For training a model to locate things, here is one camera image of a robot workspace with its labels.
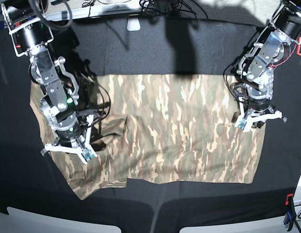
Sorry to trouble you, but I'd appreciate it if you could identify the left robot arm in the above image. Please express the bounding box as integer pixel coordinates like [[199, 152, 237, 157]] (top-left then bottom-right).
[[230, 0, 301, 114]]

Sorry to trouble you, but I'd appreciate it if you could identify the black table cloth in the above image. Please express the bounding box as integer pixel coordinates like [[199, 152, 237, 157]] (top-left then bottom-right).
[[0, 17, 301, 233]]

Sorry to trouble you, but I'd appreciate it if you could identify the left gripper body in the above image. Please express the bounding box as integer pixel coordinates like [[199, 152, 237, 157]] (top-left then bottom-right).
[[247, 95, 270, 112]]

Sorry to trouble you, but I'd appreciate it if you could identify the red clamp top right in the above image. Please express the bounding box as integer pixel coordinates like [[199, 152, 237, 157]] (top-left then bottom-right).
[[296, 37, 301, 56]]

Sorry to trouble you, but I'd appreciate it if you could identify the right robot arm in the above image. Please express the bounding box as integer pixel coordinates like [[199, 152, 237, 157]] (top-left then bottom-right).
[[0, 0, 110, 149]]

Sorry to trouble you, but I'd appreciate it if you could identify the camouflage t-shirt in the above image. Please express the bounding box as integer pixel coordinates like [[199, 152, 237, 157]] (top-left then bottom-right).
[[29, 73, 266, 201]]

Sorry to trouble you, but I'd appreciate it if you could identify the black cable bundle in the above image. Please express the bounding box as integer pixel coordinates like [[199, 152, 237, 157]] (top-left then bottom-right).
[[138, 0, 199, 18]]

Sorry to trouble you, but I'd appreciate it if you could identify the clamp bottom right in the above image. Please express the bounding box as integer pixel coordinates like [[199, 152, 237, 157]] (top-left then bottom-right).
[[283, 193, 296, 232]]

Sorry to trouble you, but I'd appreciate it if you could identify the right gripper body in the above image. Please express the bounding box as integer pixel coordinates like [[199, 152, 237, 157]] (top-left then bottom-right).
[[53, 116, 81, 147]]

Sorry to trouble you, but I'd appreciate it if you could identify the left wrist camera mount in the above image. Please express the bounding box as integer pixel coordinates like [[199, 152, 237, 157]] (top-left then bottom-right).
[[234, 97, 287, 133]]

